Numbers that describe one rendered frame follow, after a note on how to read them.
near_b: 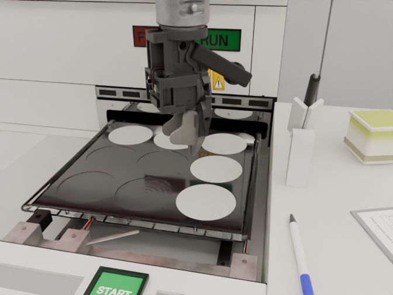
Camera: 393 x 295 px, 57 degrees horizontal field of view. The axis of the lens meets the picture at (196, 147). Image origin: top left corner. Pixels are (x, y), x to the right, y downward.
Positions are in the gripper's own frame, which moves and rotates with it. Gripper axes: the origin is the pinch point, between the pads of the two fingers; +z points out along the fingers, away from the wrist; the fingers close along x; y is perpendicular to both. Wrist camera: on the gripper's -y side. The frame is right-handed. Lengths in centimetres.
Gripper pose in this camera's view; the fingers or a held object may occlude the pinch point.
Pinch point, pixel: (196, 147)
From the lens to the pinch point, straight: 61.3
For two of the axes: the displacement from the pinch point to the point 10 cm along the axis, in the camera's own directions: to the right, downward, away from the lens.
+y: -9.1, 1.9, -3.6
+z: 0.0, 8.8, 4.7
